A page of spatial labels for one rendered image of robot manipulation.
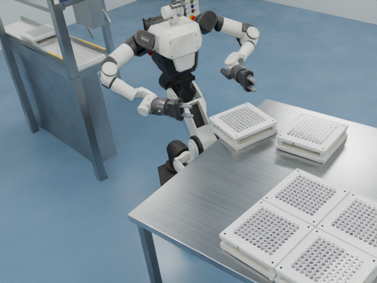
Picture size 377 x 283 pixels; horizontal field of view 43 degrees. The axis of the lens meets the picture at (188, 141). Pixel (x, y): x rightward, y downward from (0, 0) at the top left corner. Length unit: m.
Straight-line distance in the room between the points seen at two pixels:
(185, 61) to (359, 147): 1.08
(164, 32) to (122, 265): 1.42
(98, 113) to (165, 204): 1.82
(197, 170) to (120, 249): 1.13
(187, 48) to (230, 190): 0.98
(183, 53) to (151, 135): 1.54
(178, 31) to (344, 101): 2.17
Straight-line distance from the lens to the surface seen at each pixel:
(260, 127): 2.31
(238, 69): 2.64
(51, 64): 3.64
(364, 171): 2.18
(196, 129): 2.81
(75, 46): 3.73
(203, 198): 2.02
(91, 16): 3.33
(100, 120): 3.76
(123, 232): 3.25
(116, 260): 3.09
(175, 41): 2.66
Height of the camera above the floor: 2.21
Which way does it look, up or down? 34 degrees down
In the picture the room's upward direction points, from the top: 8 degrees counter-clockwise
